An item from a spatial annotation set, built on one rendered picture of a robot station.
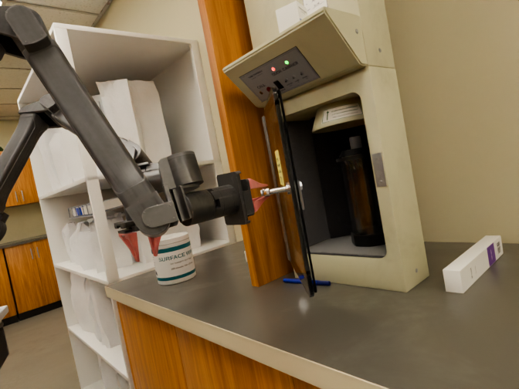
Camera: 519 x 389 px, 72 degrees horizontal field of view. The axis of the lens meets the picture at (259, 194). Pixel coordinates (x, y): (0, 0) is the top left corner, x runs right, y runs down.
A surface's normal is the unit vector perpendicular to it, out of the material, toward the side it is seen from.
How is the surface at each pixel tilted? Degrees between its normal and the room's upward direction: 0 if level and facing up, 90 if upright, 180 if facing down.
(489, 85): 90
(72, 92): 79
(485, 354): 0
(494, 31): 90
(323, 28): 135
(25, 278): 90
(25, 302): 90
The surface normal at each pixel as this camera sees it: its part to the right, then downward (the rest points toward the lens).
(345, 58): -0.40, 0.82
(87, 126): 0.21, -0.15
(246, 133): 0.65, -0.08
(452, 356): -0.18, -0.98
